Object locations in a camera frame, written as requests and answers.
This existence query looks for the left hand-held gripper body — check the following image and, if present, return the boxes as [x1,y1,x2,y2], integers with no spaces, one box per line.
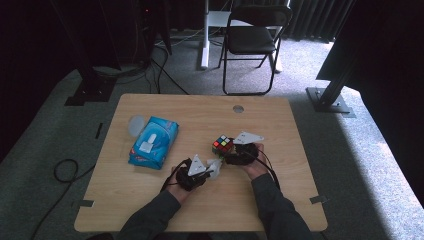
[175,153,208,192]

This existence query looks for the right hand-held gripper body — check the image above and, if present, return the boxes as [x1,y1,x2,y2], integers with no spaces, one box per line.
[226,131,265,167]

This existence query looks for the white wet wipe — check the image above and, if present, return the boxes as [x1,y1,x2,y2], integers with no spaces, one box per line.
[206,158,224,182]
[139,133,158,154]

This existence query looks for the multicoloured puzzle cube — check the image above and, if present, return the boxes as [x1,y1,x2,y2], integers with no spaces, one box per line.
[211,134,235,157]

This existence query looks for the blue wet wipe packet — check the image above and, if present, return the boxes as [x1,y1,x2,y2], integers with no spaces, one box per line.
[127,114,180,171]

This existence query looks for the person's right hand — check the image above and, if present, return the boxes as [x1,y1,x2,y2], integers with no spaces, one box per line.
[241,143,269,181]

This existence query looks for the person's left hand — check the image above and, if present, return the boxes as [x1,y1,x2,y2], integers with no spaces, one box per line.
[165,166,193,204]

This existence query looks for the black metal stand with plate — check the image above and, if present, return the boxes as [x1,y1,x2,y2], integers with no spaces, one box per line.
[305,59,357,119]

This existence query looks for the black folding chair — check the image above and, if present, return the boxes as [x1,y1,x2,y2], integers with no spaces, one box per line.
[218,3,294,97]

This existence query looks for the black stand with dark base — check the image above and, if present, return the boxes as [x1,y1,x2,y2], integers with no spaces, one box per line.
[49,0,118,107]

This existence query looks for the dark curtain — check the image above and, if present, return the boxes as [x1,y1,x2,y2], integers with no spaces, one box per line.
[286,0,354,43]

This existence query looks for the dark equipment rack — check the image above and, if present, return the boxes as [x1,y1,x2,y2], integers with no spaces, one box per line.
[99,0,173,66]

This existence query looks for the left hand-held gripper cable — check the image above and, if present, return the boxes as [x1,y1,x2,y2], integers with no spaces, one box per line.
[160,158,193,193]

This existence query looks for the hand-held gripper cable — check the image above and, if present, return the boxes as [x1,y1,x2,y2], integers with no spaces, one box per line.
[160,158,193,193]
[246,148,282,191]

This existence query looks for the right hand-held gripper cable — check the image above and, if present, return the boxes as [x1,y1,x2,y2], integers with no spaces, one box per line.
[246,148,282,191]

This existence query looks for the black floor cables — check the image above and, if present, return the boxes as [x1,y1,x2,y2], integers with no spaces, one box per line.
[146,43,190,96]

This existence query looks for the white cable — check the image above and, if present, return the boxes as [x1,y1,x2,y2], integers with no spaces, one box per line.
[155,28,205,47]

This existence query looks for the black looped floor cable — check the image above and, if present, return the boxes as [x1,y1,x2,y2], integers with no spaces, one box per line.
[29,158,98,240]

